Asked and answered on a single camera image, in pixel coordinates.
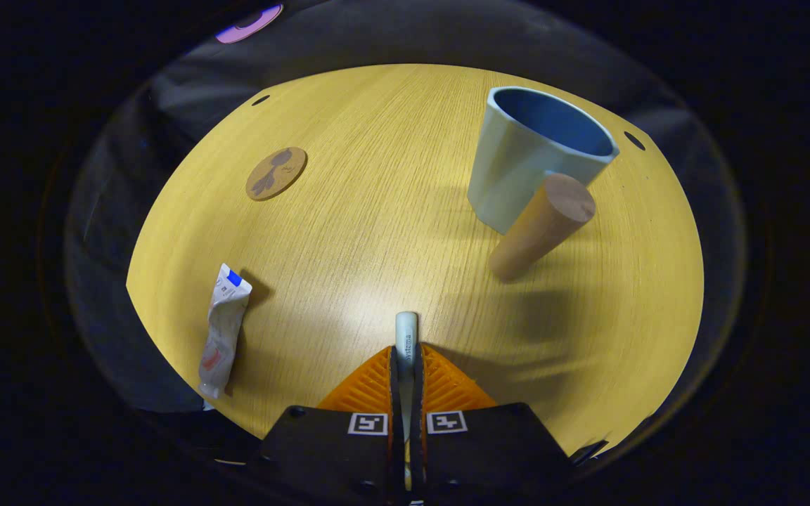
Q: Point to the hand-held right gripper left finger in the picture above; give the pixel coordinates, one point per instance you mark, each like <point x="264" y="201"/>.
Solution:
<point x="335" y="457"/>

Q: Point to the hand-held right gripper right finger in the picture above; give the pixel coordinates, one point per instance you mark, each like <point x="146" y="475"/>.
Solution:
<point x="489" y="457"/>

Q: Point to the white toothbrush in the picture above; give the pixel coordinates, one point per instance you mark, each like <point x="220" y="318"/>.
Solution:
<point x="406" y="334"/>

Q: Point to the white toothpaste tube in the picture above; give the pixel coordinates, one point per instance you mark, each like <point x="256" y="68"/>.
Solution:
<point x="222" y="330"/>

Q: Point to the round cork coaster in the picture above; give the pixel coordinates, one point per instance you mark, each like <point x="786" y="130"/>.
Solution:
<point x="276" y="173"/>

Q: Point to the light blue cup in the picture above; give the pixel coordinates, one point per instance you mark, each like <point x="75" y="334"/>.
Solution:
<point x="510" y="165"/>

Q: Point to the wooden desktop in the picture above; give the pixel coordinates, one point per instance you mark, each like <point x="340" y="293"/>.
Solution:
<point x="377" y="211"/>

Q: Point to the wooden cylinder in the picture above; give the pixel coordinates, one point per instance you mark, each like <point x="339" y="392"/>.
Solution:
<point x="538" y="228"/>

